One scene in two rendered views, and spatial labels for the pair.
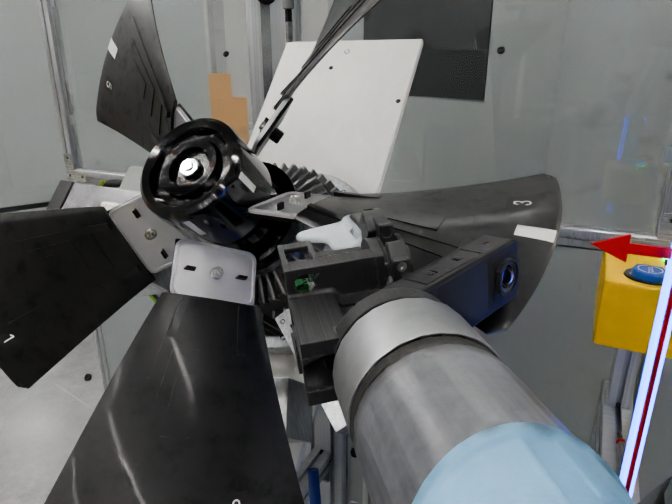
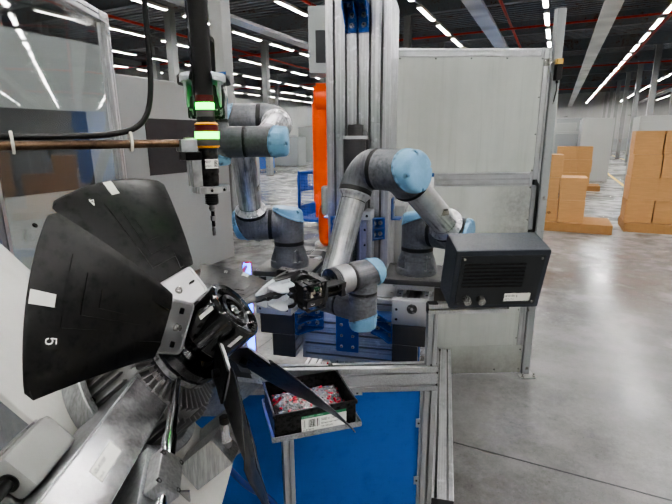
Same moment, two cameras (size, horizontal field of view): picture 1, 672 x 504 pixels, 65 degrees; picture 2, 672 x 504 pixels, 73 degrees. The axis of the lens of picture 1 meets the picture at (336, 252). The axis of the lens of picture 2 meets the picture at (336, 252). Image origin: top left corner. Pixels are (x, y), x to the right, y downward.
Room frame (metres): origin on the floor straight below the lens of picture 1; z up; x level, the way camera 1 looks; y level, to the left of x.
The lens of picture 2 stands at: (0.74, 0.93, 1.52)
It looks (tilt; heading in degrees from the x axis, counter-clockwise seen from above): 14 degrees down; 242
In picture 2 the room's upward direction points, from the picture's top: 1 degrees counter-clockwise
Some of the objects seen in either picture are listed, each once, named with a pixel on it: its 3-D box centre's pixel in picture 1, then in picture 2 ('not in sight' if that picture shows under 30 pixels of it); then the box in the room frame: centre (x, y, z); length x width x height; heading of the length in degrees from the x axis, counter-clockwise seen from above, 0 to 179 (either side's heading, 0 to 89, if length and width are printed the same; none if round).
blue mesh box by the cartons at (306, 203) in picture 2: not in sight; (334, 195); (-3.13, -6.46, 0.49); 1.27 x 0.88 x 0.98; 37
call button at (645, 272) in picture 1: (649, 274); not in sight; (0.61, -0.39, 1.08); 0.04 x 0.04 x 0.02
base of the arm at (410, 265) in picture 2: not in sight; (416, 258); (-0.28, -0.37, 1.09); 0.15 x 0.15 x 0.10
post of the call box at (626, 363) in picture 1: (625, 365); not in sight; (0.65, -0.41, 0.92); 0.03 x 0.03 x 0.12; 64
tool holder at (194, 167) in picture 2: not in sight; (204, 166); (0.55, 0.05, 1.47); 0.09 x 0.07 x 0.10; 9
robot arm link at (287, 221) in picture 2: not in sight; (286, 223); (0.10, -0.70, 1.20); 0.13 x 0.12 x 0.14; 154
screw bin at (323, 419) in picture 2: not in sight; (308, 402); (0.31, -0.06, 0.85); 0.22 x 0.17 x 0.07; 170
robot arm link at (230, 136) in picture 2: not in sight; (221, 142); (0.45, -0.22, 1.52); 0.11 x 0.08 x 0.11; 154
